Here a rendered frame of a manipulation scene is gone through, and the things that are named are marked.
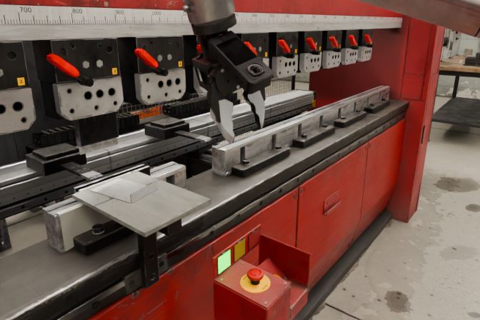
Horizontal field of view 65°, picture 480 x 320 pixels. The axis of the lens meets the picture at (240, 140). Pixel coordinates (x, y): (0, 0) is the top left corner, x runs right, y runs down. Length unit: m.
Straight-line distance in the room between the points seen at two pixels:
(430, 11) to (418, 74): 2.12
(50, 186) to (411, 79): 2.22
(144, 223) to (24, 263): 0.31
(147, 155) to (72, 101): 0.54
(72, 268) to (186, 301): 0.37
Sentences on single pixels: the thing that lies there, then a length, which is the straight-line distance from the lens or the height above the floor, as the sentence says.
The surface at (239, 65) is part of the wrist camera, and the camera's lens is 0.56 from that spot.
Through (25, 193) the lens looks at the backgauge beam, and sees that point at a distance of 1.17.
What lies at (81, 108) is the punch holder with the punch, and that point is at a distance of 0.87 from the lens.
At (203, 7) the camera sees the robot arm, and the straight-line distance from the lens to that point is 0.58.
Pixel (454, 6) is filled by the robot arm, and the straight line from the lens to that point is 0.58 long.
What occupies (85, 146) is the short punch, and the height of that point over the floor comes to 1.10.
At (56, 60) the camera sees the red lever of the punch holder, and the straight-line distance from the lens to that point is 0.80.
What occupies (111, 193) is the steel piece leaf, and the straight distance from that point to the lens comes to 0.91.
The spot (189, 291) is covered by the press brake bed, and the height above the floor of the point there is 0.66.
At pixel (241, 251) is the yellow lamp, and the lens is 1.02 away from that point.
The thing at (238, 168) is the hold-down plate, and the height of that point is 0.90.
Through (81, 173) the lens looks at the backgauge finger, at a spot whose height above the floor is 1.00.
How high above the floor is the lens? 1.37
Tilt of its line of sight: 17 degrees down
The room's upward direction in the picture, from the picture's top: straight up
